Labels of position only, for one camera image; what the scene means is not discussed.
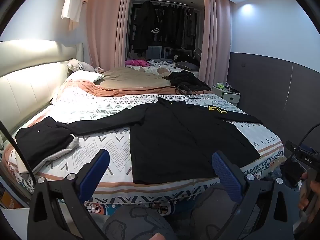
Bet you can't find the patterned white bedspread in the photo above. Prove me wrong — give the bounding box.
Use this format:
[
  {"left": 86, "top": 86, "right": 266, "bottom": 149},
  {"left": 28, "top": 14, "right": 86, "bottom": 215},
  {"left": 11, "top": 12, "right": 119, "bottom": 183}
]
[{"left": 9, "top": 90, "right": 285, "bottom": 217}]

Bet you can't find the black cable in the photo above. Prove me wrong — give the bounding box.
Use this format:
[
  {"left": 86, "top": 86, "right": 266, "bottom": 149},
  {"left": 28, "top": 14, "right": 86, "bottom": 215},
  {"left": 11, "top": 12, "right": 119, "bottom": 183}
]
[
  {"left": 299, "top": 124, "right": 320, "bottom": 148},
  {"left": 0, "top": 120, "right": 35, "bottom": 180}
]

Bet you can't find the white pillow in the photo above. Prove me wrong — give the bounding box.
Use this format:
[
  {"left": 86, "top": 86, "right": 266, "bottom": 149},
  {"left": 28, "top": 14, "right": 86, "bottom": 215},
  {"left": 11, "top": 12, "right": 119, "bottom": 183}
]
[{"left": 65, "top": 70, "right": 104, "bottom": 83}]

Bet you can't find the orange quilt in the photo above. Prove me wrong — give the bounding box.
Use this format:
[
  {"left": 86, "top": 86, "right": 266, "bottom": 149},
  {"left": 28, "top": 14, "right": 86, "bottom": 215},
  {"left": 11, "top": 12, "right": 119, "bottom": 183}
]
[{"left": 59, "top": 79, "right": 218, "bottom": 98}]

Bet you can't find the black knitted garment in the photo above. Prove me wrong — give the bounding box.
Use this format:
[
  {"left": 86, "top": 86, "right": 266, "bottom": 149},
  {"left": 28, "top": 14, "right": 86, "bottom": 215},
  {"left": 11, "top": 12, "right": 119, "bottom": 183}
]
[{"left": 162, "top": 70, "right": 212, "bottom": 92}]

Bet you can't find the orange box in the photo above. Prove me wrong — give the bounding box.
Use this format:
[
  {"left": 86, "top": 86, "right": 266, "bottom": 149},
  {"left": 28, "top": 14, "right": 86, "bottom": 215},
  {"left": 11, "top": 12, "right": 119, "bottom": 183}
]
[{"left": 0, "top": 185, "right": 25, "bottom": 209}]

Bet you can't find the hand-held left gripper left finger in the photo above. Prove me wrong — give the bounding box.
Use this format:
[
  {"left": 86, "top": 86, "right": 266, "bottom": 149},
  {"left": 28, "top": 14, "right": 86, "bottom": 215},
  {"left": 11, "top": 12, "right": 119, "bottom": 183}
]
[{"left": 27, "top": 149, "right": 110, "bottom": 240}]

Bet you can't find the black jacket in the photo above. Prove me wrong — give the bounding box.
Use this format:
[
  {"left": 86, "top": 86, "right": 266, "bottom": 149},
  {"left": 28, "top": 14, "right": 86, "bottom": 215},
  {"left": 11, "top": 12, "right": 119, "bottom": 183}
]
[{"left": 56, "top": 96, "right": 264, "bottom": 184}]

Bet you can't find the pink cloth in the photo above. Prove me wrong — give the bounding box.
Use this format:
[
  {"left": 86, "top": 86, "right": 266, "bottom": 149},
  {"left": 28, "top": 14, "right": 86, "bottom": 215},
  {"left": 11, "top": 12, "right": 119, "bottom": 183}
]
[{"left": 125, "top": 58, "right": 150, "bottom": 67}]

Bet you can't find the grey cushion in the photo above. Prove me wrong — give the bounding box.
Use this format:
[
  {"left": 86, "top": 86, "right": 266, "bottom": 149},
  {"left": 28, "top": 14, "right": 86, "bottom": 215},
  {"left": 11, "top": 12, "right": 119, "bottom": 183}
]
[{"left": 175, "top": 61, "right": 200, "bottom": 71}]

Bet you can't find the white nightstand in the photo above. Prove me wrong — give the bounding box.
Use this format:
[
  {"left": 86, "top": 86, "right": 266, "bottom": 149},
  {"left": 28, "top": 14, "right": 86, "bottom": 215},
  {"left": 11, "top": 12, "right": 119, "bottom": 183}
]
[{"left": 212, "top": 84, "right": 241, "bottom": 107}]

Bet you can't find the person's right hand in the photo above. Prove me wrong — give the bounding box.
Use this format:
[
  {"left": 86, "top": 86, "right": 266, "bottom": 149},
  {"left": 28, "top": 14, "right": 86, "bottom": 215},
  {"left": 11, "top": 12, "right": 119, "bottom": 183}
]
[{"left": 299, "top": 170, "right": 313, "bottom": 212}]

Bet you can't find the row of hanging dark clothes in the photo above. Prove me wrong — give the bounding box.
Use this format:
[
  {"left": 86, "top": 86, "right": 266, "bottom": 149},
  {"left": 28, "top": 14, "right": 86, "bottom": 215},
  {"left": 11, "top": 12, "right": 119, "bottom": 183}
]
[{"left": 132, "top": 0, "right": 200, "bottom": 53}]

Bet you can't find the grey plush pillow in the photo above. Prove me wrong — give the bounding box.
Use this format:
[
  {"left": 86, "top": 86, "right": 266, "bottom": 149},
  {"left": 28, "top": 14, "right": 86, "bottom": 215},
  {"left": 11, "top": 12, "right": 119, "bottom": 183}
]
[{"left": 67, "top": 59, "right": 100, "bottom": 73}]

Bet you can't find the padded white headboard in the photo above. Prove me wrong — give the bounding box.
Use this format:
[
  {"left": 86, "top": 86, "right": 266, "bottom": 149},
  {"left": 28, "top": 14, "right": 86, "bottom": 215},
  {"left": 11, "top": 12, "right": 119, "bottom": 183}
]
[{"left": 0, "top": 40, "right": 84, "bottom": 150}]

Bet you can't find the hanging white garment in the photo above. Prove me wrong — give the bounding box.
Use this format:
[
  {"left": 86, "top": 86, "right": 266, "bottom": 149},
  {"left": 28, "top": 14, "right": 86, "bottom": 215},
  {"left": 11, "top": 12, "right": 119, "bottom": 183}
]
[{"left": 61, "top": 0, "right": 87, "bottom": 32}]

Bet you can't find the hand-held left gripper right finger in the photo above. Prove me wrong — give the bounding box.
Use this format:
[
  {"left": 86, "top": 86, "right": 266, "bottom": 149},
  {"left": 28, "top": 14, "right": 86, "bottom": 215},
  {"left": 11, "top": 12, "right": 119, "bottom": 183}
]
[{"left": 211, "top": 150, "right": 295, "bottom": 240}]

